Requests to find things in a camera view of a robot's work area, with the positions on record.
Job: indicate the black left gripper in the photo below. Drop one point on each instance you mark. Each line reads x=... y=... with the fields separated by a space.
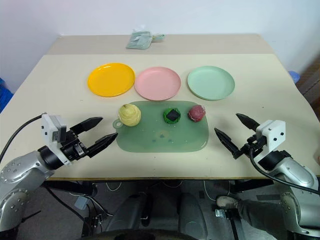
x=72 y=147

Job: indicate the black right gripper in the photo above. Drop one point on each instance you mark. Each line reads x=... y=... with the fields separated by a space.
x=253 y=143

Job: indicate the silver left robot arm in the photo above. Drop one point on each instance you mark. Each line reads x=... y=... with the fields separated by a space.
x=17 y=175

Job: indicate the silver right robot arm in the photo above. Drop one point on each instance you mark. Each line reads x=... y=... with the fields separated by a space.
x=292 y=185

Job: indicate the yellow pear toy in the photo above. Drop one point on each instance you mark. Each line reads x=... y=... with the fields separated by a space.
x=129 y=115

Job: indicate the dark red fruit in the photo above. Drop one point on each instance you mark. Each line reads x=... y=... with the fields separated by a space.
x=196 y=113

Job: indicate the green plate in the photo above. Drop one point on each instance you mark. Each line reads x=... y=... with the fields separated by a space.
x=211 y=82

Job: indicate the yellow plate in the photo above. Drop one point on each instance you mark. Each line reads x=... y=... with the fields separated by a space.
x=111 y=79

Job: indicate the green fruit with black patch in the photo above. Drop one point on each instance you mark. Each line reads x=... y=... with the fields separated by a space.
x=172 y=115

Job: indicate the pink plate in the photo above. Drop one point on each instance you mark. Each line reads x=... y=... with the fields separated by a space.
x=157 y=83

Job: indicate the translucent green cutting board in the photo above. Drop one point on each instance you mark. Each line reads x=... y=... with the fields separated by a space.
x=162 y=137

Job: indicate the blue water bottle cap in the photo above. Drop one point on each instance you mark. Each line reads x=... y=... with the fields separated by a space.
x=294 y=75

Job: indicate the person's shoe and leg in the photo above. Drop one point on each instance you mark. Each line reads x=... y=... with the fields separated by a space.
x=247 y=212

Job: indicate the blue object at edge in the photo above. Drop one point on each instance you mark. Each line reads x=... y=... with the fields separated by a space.
x=3 y=93

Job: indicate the dark rounded robot leg covers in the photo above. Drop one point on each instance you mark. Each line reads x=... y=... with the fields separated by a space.
x=155 y=215

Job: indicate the green plastic bag package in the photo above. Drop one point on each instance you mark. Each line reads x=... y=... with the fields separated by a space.
x=138 y=40

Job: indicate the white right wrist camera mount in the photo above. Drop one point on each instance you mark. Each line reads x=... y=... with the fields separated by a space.
x=271 y=133

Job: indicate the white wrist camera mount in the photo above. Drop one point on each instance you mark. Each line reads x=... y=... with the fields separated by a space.
x=51 y=127
x=271 y=133

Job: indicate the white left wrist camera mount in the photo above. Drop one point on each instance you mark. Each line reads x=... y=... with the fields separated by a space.
x=51 y=127

